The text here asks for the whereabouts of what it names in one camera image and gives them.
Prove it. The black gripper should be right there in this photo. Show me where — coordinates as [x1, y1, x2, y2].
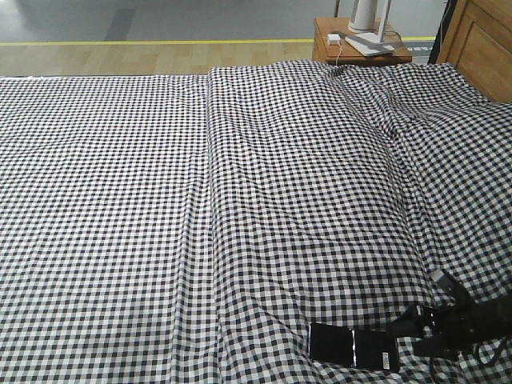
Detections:
[386, 305, 476, 357]

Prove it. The black foldable smartphone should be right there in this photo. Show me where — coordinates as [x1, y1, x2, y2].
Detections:
[308, 323, 400, 373]

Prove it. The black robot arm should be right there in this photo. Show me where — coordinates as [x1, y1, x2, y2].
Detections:
[386, 295, 511, 360]

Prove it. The black white checkered bedsheet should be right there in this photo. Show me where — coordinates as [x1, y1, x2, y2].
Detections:
[1, 61, 511, 383]

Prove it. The wooden nightstand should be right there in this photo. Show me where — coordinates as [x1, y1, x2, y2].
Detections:
[312, 17, 412, 66]

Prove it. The wooden headboard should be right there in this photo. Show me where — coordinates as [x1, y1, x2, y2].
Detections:
[437, 0, 511, 102]

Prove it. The white charger adapter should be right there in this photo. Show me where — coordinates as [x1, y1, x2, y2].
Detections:
[327, 34, 341, 46]

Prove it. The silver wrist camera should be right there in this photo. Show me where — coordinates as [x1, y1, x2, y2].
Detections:
[431, 269, 472, 306]

